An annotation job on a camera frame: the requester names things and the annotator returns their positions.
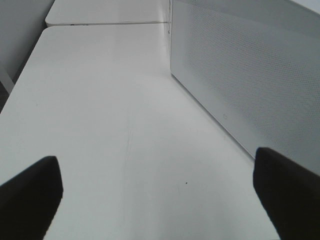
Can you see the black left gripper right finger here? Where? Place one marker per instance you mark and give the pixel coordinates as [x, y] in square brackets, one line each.
[289, 193]

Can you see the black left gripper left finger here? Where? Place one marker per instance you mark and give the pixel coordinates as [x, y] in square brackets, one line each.
[29, 201]

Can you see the white microwave door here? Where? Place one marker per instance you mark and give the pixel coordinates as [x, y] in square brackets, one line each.
[254, 65]

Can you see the white neighbouring table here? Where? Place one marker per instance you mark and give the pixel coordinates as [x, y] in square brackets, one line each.
[108, 12]

